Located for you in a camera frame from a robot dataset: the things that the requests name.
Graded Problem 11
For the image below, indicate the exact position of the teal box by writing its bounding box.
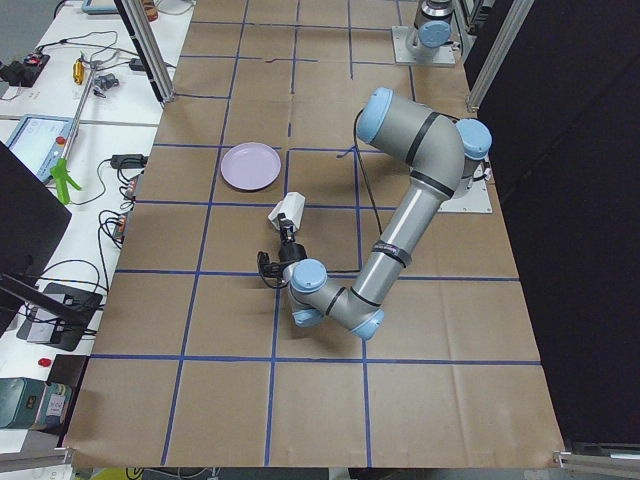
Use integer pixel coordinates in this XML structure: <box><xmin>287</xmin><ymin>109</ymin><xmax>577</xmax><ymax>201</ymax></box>
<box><xmin>1</xmin><ymin>377</ymin><xmax>73</xmax><ymax>430</ymax></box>

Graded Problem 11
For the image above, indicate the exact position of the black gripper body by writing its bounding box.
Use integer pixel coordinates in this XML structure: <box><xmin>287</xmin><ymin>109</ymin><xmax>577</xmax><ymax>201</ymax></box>
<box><xmin>256</xmin><ymin>227</ymin><xmax>307</xmax><ymax>280</ymax></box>

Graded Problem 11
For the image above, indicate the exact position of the long metal reacher stick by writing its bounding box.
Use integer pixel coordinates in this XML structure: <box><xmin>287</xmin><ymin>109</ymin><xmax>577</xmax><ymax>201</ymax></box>
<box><xmin>61</xmin><ymin>56</ymin><xmax>96</xmax><ymax>159</ymax></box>

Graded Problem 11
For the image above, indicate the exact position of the frame corner bracket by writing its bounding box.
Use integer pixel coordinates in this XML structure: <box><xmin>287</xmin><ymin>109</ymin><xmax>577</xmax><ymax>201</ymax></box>
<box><xmin>0</xmin><ymin>447</ymin><xmax>75</xmax><ymax>473</ymax></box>
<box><xmin>553</xmin><ymin>442</ymin><xmax>639</xmax><ymax>477</ymax></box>

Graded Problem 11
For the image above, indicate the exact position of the black monitor stand base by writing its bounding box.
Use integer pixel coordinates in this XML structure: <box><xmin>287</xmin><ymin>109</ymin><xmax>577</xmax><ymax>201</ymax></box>
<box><xmin>16</xmin><ymin>283</ymin><xmax>103</xmax><ymax>351</ymax></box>

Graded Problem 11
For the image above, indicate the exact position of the green reacher grabber head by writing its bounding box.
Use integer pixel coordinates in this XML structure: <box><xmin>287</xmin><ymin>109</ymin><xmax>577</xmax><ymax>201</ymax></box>
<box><xmin>50</xmin><ymin>157</ymin><xmax>82</xmax><ymax>205</ymax></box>

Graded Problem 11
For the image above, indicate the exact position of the aluminium frame post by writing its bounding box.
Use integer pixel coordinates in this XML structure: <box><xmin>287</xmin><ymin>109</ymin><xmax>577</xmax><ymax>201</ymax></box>
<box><xmin>114</xmin><ymin>0</ymin><xmax>175</xmax><ymax>104</ymax></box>

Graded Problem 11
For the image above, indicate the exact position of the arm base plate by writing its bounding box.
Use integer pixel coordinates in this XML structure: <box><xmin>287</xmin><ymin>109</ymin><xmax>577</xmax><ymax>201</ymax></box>
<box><xmin>439</xmin><ymin>163</ymin><xmax>493</xmax><ymax>214</ymax></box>
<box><xmin>391</xmin><ymin>26</ymin><xmax>456</xmax><ymax>67</ymax></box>

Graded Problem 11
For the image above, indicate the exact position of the right frame corner bracket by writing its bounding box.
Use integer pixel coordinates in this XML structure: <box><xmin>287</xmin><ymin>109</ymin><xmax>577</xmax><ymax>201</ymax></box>
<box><xmin>553</xmin><ymin>442</ymin><xmax>639</xmax><ymax>477</ymax></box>

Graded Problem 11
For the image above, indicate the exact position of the left frame corner bracket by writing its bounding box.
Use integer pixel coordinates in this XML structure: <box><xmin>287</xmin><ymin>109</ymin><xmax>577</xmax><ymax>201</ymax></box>
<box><xmin>0</xmin><ymin>447</ymin><xmax>75</xmax><ymax>473</ymax></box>

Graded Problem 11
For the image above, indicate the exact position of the white faceted mug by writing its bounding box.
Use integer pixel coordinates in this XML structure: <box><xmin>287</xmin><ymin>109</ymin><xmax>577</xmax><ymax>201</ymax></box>
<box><xmin>268</xmin><ymin>192</ymin><xmax>305</xmax><ymax>232</ymax></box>

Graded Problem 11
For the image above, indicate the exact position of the lavender round plate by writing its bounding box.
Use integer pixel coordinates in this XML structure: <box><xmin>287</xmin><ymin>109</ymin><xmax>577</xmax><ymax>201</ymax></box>
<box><xmin>221</xmin><ymin>142</ymin><xmax>281</xmax><ymax>191</ymax></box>

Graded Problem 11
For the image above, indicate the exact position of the blue teach pendant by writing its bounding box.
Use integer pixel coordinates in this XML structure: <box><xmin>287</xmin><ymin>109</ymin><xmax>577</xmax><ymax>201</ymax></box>
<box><xmin>7</xmin><ymin>114</ymin><xmax>72</xmax><ymax>183</ymax></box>

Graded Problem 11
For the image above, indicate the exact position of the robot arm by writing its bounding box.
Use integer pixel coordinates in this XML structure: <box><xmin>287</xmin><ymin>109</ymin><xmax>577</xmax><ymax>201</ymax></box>
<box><xmin>405</xmin><ymin>0</ymin><xmax>454</xmax><ymax>56</ymax></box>
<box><xmin>257</xmin><ymin>87</ymin><xmax>492</xmax><ymax>340</ymax></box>

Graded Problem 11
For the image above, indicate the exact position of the black power adapter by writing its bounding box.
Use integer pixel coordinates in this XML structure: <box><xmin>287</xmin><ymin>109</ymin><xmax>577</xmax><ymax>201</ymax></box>
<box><xmin>110</xmin><ymin>154</ymin><xmax>148</xmax><ymax>170</ymax></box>

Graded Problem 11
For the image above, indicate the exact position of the yellow tool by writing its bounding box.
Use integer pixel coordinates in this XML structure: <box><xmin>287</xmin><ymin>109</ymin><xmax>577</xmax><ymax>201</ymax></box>
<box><xmin>72</xmin><ymin>59</ymin><xmax>85</xmax><ymax>85</ymax></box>

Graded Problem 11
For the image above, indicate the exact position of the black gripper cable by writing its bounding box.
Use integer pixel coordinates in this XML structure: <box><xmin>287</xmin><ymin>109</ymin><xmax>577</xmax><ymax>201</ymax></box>
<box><xmin>259</xmin><ymin>112</ymin><xmax>396</xmax><ymax>290</ymax></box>

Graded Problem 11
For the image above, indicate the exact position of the black monitor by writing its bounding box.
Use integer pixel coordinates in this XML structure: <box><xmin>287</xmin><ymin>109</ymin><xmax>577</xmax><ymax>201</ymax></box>
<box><xmin>1</xmin><ymin>145</ymin><xmax>79</xmax><ymax>331</ymax></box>

